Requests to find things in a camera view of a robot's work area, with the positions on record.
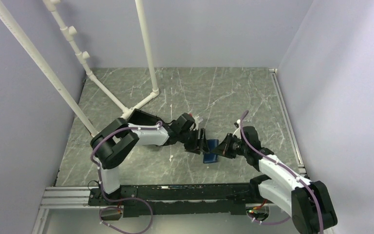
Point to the black card tray box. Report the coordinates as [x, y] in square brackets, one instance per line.
[139, 117]

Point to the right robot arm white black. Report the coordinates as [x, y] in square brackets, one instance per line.
[307, 202]

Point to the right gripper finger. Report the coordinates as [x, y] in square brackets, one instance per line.
[221, 149]
[228, 139]

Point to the aluminium extrusion rail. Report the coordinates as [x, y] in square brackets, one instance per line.
[64, 197]

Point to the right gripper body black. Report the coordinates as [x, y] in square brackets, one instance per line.
[237, 147]

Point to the white PVC pipe frame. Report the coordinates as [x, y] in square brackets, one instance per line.
[69, 32]

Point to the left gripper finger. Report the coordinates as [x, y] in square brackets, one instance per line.
[205, 147]
[194, 147]

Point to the blue leather card holder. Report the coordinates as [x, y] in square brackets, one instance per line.
[211, 157]

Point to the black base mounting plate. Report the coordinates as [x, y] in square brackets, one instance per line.
[137, 200]

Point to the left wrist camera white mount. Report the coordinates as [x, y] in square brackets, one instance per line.
[197, 121]

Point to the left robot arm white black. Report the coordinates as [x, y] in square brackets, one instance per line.
[112, 145]

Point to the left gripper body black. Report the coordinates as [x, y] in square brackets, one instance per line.
[192, 140]

